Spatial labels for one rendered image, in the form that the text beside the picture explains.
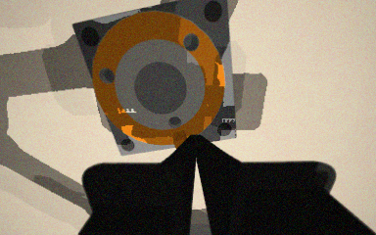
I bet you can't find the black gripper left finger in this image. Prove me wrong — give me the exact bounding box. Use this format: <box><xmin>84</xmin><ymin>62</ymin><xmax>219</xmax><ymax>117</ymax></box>
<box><xmin>81</xmin><ymin>135</ymin><xmax>197</xmax><ymax>235</ymax></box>

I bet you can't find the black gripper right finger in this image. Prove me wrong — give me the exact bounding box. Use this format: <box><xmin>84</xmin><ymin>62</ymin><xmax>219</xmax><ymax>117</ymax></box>
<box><xmin>196</xmin><ymin>134</ymin><xmax>337</xmax><ymax>235</ymax></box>

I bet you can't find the orange round plate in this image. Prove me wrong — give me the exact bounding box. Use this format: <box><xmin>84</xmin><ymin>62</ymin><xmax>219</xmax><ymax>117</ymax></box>
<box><xmin>92</xmin><ymin>11</ymin><xmax>225</xmax><ymax>149</ymax></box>

